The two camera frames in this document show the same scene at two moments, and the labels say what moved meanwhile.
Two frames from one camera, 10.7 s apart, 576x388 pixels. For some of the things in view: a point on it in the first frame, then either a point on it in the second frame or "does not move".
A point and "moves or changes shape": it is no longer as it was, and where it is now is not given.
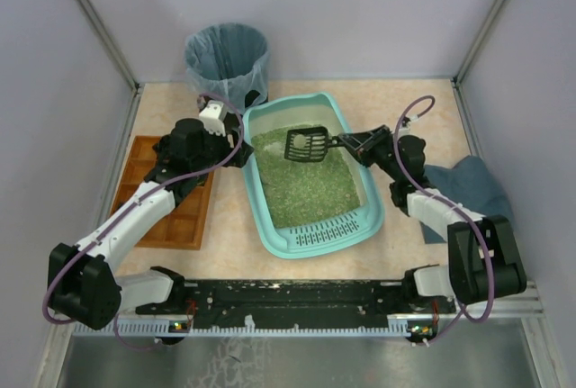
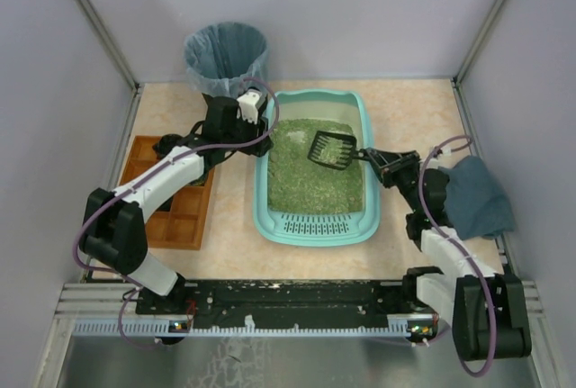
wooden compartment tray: x=182 y=227 does not move
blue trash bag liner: x=230 y=60 does not move
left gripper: x=232 y=149 → x=259 y=146
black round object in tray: x=165 y=147 does not move
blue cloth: x=471 y=184 does not move
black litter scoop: x=309 y=144 moves or changes shape
